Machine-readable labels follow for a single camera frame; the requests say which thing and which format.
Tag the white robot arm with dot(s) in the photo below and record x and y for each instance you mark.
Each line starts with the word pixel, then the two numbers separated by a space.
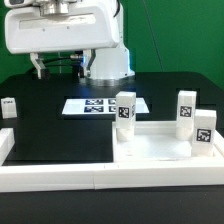
pixel 111 66

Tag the white square tabletop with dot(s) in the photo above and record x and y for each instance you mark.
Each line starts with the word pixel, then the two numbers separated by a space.
pixel 155 141

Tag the white left barrier wall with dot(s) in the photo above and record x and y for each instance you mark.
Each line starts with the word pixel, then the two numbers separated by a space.
pixel 7 142

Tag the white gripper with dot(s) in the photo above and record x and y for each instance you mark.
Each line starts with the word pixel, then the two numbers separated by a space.
pixel 87 25

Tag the white barrier wall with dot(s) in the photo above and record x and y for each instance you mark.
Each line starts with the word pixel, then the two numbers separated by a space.
pixel 7 142
pixel 111 175

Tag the white front barrier wall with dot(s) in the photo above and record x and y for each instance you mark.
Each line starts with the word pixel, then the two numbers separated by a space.
pixel 111 175

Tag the white sheet with tags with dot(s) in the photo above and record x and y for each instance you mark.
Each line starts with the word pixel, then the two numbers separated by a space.
pixel 89 106

